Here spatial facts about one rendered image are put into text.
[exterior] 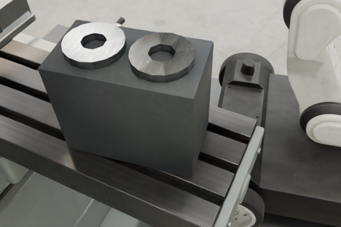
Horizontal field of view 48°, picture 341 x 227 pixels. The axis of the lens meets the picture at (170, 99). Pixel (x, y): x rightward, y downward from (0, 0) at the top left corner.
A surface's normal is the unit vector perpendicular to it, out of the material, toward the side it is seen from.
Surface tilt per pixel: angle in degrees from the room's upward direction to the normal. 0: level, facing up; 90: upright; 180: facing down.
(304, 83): 90
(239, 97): 0
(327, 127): 90
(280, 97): 0
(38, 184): 90
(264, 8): 0
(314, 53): 90
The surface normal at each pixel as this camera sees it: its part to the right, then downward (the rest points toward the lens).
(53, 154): -0.03, -0.68
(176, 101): -0.29, 0.71
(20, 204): 0.90, 0.30
